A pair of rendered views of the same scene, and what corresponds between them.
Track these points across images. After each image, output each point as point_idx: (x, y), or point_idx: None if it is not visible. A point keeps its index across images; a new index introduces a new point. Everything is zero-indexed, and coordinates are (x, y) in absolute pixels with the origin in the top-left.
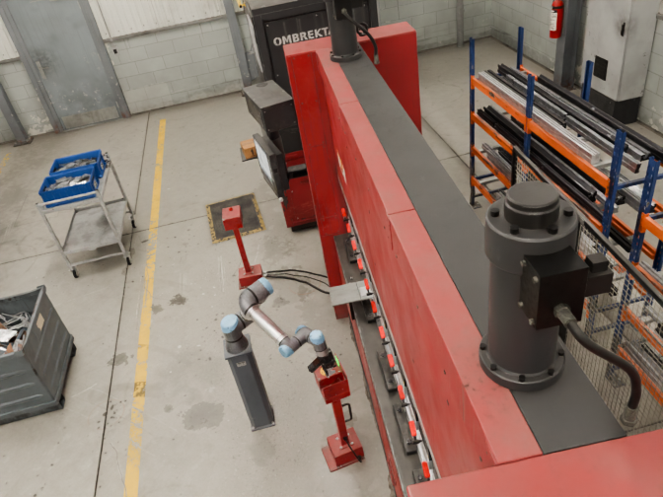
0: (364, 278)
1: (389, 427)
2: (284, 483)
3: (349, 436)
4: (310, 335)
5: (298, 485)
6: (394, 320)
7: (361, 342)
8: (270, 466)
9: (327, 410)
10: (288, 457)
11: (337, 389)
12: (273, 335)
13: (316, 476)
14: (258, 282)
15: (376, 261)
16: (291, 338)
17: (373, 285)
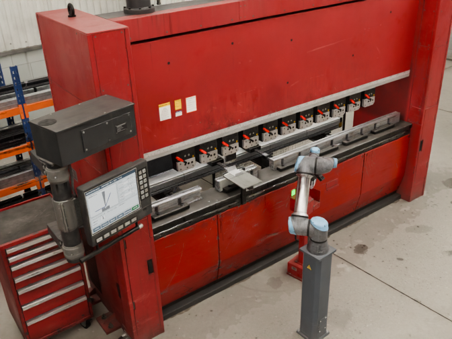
0: (206, 196)
1: (328, 156)
2: (350, 292)
3: (296, 259)
4: (317, 150)
5: (346, 285)
6: (322, 77)
7: (264, 194)
8: (346, 306)
9: (276, 295)
10: (330, 300)
11: (311, 192)
12: (332, 160)
13: (331, 280)
14: (305, 157)
15: (292, 74)
16: (325, 158)
17: (270, 121)
